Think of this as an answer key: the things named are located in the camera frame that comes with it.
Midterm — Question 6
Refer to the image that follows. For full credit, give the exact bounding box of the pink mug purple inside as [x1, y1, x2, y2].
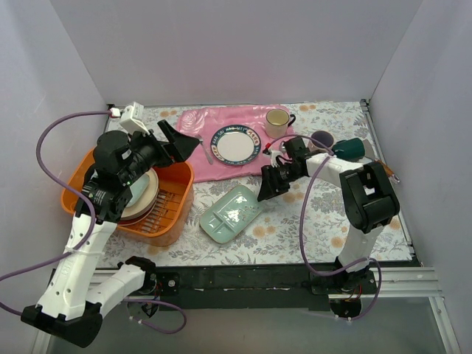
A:
[308, 131, 335, 153]

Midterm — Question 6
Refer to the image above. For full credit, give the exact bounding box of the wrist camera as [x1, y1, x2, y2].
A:
[109, 102, 150, 136]
[263, 142, 285, 167]

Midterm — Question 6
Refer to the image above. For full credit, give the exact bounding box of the aluminium frame rail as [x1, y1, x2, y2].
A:
[359, 99, 417, 260]

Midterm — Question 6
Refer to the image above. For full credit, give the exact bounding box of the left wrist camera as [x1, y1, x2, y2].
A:
[109, 102, 150, 136]

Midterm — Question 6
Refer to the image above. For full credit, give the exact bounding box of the orange plastic bin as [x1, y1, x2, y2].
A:
[60, 147, 195, 247]

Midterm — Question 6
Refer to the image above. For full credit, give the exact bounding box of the wooden handled metal spatula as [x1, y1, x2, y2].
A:
[362, 139, 400, 184]

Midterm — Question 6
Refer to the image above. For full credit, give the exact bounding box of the pink cloth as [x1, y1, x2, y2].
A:
[176, 105, 289, 183]

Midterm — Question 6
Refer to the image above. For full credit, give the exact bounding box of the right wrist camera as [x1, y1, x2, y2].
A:
[263, 142, 285, 167]

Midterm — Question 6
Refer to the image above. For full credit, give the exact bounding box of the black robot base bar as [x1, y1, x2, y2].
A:
[155, 264, 376, 311]

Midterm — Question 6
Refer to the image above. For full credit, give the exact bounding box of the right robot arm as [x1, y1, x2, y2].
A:
[257, 134, 400, 294]

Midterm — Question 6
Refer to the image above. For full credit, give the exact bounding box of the metal fork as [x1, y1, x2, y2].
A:
[195, 134, 213, 164]

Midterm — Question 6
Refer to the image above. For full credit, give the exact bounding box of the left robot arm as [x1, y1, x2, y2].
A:
[21, 120, 199, 348]

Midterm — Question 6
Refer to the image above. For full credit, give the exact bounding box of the cream mug black handle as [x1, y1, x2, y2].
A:
[265, 109, 296, 139]

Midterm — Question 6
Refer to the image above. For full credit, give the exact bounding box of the light green divided tray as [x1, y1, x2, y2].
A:
[200, 185, 263, 244]
[127, 173, 150, 207]

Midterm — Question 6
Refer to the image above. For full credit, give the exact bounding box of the cream and pink branch plate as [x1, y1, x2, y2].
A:
[119, 168, 159, 224]

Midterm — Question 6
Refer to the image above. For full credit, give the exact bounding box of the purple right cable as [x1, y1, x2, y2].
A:
[271, 134, 381, 321]

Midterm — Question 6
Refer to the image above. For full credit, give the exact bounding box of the dark green mug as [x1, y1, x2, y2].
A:
[332, 138, 365, 162]

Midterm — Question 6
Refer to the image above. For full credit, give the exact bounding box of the white plate green rim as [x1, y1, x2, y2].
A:
[210, 125, 262, 166]

